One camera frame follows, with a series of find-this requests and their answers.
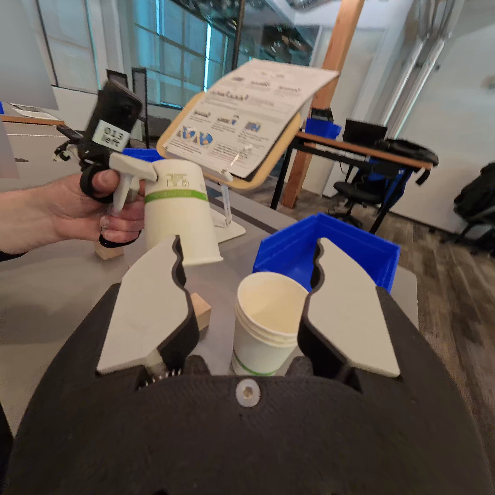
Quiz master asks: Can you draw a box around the blue plastic bin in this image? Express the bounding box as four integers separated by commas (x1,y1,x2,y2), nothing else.
122,148,166,163
252,212,401,294
305,118,343,141

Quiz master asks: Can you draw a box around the black bag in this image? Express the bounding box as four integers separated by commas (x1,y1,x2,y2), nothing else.
374,138,440,185

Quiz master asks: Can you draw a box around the instruction sheet on wooden stand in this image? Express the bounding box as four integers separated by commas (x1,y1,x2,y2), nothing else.
156,90,302,245

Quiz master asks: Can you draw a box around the person's left forearm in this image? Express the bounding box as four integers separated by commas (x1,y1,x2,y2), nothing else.
0,187,44,264

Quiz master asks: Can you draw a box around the wooden top desk black frame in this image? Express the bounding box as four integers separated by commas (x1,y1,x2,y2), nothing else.
270,131,434,234

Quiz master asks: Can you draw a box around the person's left hand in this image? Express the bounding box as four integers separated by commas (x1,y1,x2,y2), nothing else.
39,169,146,254

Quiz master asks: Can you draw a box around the small wooden block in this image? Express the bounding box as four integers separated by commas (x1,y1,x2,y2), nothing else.
94,241,125,260
189,292,212,332

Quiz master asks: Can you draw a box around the black laptop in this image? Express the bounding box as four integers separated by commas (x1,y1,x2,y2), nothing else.
343,119,388,144

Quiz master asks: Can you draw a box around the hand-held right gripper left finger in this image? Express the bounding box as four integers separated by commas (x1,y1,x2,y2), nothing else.
95,234,200,376

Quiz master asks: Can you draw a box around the wooden pillar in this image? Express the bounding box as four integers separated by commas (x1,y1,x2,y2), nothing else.
282,0,366,210

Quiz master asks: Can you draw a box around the grey desk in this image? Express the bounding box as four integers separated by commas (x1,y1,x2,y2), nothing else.
0,170,419,438

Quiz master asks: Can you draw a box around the black office chair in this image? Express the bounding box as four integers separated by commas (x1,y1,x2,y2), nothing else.
328,170,389,229
441,162,495,254

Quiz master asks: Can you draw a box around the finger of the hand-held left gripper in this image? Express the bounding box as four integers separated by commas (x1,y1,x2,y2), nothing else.
109,152,159,213

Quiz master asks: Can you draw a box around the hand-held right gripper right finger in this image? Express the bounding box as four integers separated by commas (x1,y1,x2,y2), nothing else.
297,237,401,382

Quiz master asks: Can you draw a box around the printed instruction sheet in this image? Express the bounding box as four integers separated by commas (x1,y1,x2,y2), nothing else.
162,58,341,179

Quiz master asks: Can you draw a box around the white paper cup green band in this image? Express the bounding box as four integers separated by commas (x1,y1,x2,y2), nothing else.
143,159,224,267
231,271,310,377

